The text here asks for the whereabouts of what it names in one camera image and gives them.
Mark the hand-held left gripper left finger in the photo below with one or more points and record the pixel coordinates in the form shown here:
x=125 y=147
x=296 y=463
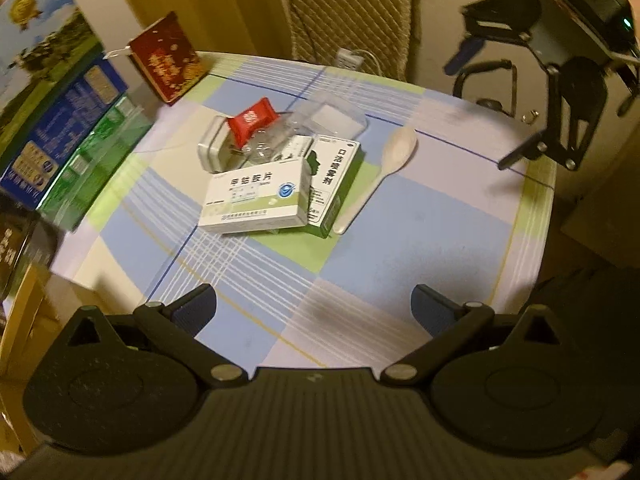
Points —
x=195 y=306

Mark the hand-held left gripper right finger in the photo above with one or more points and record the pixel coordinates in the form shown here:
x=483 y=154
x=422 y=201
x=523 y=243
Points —
x=432 y=310

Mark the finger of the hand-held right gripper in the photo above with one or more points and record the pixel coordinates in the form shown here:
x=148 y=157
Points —
x=462 y=56
x=525 y=150

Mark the clear plastic tray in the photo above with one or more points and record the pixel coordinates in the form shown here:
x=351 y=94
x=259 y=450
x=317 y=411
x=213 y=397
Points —
x=330 y=117

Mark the white ointment box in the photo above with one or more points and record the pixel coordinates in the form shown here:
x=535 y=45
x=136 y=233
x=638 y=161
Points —
x=297 y=150

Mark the red snack packet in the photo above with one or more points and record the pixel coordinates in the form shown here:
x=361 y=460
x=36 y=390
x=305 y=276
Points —
x=250 y=120

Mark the plaid desktop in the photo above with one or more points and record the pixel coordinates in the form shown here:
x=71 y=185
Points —
x=400 y=250

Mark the white spoon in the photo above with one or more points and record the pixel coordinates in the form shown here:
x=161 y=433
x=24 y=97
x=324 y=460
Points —
x=400 y=147

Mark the quilted beige cloth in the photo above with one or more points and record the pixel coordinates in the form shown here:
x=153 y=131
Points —
x=360 y=5

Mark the white power strip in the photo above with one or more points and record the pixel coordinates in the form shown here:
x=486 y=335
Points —
x=347 y=57

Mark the white tablet medicine box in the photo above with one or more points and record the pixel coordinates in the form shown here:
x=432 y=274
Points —
x=250 y=195

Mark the white charger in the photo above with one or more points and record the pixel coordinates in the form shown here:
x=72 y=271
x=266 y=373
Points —
x=212 y=152

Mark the white green spray box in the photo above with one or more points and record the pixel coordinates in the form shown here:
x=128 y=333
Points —
x=335 y=180

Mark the green drink pack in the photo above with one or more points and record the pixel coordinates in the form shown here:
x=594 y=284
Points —
x=95 y=170

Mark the cardboard box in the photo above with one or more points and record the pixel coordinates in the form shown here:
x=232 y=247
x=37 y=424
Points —
x=25 y=320

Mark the blue milk carton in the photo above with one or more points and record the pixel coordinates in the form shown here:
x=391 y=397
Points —
x=60 y=110

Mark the yellow curtain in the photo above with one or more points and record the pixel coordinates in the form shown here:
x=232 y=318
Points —
x=225 y=0

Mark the red gift box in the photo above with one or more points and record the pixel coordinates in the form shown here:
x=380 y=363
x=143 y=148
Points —
x=170 y=60

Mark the black curved metal frame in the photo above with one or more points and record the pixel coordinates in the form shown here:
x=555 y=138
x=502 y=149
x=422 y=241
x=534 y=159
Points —
x=512 y=82

